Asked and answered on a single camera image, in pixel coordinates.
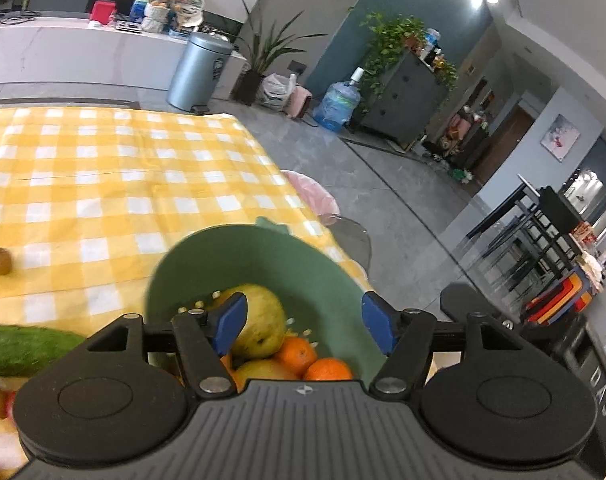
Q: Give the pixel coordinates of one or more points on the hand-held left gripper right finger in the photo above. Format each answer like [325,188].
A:
[378,322]

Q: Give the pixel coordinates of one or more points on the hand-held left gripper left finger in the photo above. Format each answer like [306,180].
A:
[231,322]

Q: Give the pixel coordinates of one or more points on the yellow-green pear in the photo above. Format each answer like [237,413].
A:
[263,320]
[265,371]

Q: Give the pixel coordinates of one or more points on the orange tangerine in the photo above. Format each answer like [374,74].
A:
[328,370]
[295,355]
[228,362]

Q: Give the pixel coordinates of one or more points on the green colander bowl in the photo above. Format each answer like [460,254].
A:
[263,255]

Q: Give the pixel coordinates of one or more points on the green cucumber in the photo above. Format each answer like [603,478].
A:
[28,350]

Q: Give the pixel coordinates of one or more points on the red cherry tomato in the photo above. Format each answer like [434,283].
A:
[10,405]

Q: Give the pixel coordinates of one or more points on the brown kiwi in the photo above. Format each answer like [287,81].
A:
[2,261]

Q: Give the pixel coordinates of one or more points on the clear glass stool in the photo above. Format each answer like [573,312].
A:
[350,240]

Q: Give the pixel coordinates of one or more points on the colourful stacked stools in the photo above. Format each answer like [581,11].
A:
[558,300]

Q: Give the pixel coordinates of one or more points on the dark dining chair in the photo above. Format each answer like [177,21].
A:
[533,255]

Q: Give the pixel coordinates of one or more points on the dark dining table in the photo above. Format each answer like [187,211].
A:
[503,205]

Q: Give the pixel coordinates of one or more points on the cluttered shelf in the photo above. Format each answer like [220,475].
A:
[455,135]

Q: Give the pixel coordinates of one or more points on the yellow checked tablecloth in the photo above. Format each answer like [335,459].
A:
[108,160]

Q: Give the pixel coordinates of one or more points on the brown wooden door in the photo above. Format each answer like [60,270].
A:
[505,145]

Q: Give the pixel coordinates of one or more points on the blue water jug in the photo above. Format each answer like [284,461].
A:
[338,102]

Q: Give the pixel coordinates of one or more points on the dark grey cabinet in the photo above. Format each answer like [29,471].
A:
[403,100]

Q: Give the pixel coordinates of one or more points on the white plastic bag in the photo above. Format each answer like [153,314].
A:
[275,92]

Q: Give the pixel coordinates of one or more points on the potted long-leaf plant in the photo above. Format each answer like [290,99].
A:
[248,87]

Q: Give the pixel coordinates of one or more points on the silver-blue trash can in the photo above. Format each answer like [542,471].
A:
[198,72]

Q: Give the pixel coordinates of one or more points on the leafy plants on cabinet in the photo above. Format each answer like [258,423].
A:
[388,35]

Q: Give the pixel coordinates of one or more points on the white media console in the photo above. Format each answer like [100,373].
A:
[83,55]

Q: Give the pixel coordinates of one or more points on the patterned hat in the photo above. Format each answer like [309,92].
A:
[189,15]

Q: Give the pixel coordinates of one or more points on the white woven basket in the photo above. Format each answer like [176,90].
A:
[155,19]

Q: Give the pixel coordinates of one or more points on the red box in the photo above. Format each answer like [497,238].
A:
[103,11]

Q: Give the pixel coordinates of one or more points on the wall painting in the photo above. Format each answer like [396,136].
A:
[560,137]

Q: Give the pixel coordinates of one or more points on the wall socket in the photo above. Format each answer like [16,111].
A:
[298,66]

